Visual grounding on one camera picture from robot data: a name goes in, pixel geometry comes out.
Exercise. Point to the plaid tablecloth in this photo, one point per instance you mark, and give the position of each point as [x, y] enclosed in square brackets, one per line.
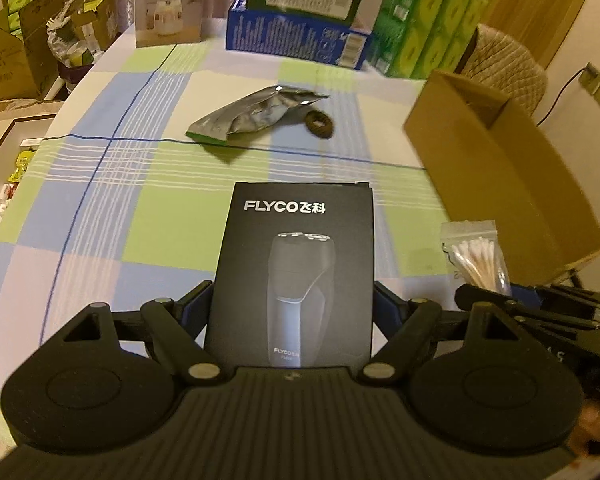
[130, 210]

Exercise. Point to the cotton swab bag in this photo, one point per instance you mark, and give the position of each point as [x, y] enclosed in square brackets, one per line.
[472, 260]

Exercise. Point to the humidifier picture box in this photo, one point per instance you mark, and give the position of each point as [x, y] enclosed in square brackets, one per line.
[170, 5]

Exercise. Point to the blue printed box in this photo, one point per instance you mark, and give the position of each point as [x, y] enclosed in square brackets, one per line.
[290, 30]

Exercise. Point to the green tissue multipack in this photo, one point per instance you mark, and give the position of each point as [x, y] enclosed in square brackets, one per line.
[420, 25]

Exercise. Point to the large cardboard carton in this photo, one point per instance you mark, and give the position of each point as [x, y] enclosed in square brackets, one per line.
[10, 65]

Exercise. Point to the beige quilted chair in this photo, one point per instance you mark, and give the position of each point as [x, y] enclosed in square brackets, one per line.
[510, 70]

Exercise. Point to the silver foil bag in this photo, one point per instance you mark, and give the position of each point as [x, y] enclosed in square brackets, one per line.
[240, 117]

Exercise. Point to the wooden framed tray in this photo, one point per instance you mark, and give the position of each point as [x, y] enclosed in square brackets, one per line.
[10, 124]

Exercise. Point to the crumpled plastic bag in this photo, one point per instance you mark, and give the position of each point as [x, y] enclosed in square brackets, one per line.
[67, 40]

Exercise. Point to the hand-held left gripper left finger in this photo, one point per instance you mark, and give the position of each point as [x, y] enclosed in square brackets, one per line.
[197, 310]

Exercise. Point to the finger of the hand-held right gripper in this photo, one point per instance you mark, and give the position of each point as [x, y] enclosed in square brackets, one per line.
[465, 294]
[530, 294]

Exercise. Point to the black shaver box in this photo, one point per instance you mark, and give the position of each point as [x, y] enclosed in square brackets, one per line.
[290, 270]

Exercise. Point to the wooden door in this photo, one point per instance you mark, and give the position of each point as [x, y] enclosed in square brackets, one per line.
[530, 0]

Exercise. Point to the cardboard box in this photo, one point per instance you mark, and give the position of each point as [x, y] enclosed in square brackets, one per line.
[505, 185]

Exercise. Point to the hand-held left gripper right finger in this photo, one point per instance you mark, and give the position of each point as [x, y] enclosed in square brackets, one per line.
[387, 310]

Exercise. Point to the yellow packet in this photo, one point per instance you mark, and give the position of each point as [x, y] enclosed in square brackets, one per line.
[20, 165]

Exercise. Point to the small cardboard carton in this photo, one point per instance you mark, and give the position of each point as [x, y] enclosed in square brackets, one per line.
[97, 20]

